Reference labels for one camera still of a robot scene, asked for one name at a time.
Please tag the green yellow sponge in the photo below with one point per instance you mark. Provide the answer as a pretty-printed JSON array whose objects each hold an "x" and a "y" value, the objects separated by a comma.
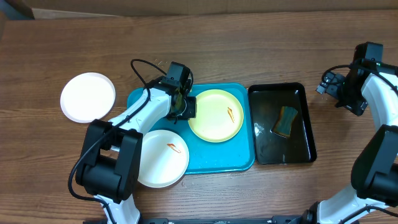
[{"x": 283, "y": 125}]

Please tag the yellow-green plate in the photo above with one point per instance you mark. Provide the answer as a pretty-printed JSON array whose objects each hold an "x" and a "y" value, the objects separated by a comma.
[{"x": 219, "y": 116}]

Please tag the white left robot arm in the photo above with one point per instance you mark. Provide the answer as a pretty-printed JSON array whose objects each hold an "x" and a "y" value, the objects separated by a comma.
[{"x": 117, "y": 154}]

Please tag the white front plate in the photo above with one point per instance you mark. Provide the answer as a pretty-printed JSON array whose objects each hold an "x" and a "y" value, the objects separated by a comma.
[{"x": 164, "y": 159}]

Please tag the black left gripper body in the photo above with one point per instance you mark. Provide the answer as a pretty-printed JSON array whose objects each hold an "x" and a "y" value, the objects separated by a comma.
[{"x": 187, "y": 109}]

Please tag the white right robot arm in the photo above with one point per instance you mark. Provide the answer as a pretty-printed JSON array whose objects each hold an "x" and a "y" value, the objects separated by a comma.
[{"x": 373, "y": 184}]

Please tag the white plate with sauce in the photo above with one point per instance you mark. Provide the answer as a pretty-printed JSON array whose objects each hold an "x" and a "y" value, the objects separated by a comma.
[{"x": 87, "y": 97}]

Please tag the black water tray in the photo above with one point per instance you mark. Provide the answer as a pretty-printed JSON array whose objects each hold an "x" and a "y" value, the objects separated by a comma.
[{"x": 265, "y": 102}]

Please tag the blue serving tray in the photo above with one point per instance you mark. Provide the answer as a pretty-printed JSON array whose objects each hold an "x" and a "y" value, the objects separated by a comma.
[{"x": 235, "y": 154}]

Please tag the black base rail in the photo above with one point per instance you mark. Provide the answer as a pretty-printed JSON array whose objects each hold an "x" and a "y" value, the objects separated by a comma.
[{"x": 279, "y": 219}]

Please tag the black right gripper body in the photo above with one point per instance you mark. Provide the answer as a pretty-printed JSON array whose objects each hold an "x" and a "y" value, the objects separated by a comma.
[{"x": 346, "y": 92}]

